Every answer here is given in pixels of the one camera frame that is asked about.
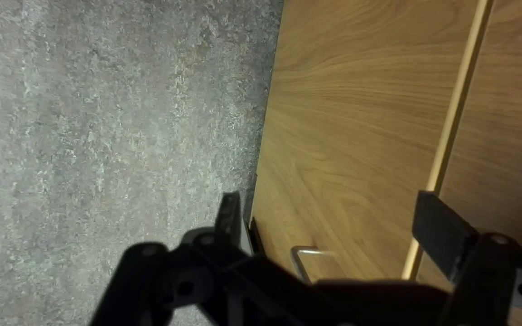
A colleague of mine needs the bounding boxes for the silver drawer bar handle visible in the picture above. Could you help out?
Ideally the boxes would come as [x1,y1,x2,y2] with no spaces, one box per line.
[291,242,338,284]

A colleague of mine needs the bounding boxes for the wooden front white drawer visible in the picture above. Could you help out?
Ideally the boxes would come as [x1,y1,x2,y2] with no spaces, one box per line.
[249,0,522,291]

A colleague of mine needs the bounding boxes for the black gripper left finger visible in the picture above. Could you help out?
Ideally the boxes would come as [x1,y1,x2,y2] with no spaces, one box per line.
[88,190,303,326]

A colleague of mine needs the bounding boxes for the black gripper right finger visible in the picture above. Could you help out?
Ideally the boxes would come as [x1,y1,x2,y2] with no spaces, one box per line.
[412,190,522,326]

